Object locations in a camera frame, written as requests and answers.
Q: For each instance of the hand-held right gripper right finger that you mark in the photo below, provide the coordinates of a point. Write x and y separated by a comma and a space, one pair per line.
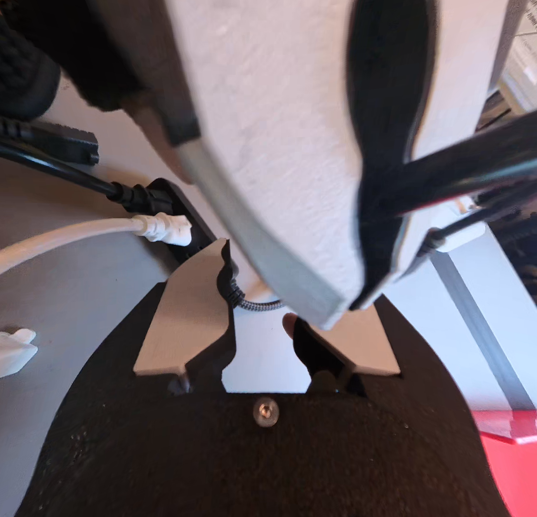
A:
373, 345

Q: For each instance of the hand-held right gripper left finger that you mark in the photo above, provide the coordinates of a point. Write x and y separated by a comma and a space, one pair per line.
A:
188, 324

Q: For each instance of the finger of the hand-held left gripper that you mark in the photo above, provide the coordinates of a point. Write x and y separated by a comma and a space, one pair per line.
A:
461, 42
272, 105

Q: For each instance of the black power strip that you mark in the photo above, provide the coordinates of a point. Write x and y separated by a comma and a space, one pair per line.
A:
197, 227

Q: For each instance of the person's left forearm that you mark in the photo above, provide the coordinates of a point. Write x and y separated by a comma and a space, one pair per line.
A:
63, 42

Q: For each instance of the person's right hand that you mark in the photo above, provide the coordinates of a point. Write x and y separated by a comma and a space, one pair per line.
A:
289, 326

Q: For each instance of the red plastic bin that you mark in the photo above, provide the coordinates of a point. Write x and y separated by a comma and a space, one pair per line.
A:
512, 462

